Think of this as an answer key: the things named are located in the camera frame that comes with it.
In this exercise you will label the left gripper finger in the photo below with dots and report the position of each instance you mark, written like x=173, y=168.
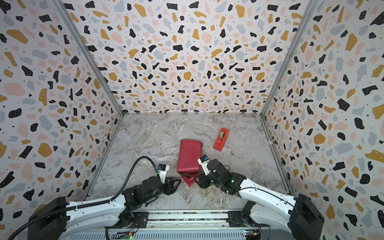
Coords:
x=173, y=183
x=169, y=190

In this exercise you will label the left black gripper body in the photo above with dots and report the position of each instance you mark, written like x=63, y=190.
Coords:
x=160, y=190

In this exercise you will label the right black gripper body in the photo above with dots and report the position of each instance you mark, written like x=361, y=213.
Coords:
x=206, y=178

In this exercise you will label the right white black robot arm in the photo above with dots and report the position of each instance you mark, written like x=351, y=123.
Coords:
x=296, y=215

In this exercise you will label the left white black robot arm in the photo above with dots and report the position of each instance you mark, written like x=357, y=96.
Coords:
x=66, y=219

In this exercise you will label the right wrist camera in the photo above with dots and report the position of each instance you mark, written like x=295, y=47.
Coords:
x=203, y=162

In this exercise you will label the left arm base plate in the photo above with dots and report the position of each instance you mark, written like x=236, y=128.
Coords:
x=132, y=220

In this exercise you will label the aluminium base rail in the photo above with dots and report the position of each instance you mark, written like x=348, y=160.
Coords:
x=185, y=225

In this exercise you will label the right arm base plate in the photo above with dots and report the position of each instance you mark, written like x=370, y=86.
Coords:
x=242, y=218

